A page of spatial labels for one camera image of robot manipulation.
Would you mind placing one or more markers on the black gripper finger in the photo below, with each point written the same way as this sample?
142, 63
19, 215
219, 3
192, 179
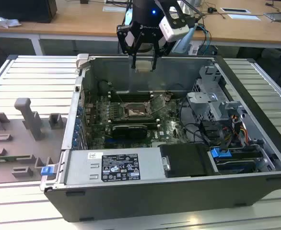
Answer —
162, 45
125, 38

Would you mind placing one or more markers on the small square CPU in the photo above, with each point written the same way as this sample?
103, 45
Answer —
144, 66

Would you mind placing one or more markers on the black RAM slot bank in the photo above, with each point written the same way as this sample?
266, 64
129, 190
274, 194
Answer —
131, 97
133, 121

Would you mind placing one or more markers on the CPU socket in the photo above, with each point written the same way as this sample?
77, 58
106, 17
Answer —
140, 109

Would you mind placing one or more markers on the pale blue teach pendant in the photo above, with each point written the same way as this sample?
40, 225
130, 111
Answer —
186, 44

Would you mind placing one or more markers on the long wooden desk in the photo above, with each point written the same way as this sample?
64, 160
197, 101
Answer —
83, 21

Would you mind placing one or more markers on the small black power adapter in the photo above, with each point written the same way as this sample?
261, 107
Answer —
212, 10

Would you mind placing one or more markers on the silver metal drive cage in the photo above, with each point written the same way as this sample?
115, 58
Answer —
202, 100

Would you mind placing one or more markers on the green motherboard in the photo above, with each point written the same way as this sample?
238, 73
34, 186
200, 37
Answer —
169, 127

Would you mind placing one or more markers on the white paper sheet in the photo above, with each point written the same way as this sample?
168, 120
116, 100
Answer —
244, 17

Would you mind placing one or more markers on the black graphics card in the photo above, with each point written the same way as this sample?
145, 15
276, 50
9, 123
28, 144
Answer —
128, 131

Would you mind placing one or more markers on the large black box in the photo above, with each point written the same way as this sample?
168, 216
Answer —
23, 9

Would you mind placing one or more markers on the black plastic shroud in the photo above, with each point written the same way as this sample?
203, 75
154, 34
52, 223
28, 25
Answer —
186, 160

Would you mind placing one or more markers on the crumpled white paper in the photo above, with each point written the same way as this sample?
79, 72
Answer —
7, 22

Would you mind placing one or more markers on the hard disk in blue carrier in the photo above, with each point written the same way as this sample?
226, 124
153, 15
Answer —
218, 153

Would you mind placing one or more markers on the silver power supply unit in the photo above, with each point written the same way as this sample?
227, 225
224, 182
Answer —
78, 165

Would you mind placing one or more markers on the small blue case clip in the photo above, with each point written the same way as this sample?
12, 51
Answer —
46, 171

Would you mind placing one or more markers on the grey parts rack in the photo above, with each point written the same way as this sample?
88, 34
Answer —
11, 143

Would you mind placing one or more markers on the black open PC case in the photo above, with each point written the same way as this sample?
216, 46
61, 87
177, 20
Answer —
131, 203

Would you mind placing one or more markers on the green RAM stick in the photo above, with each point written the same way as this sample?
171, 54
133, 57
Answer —
1, 158

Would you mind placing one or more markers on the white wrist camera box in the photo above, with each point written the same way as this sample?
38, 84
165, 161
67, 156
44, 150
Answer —
174, 31

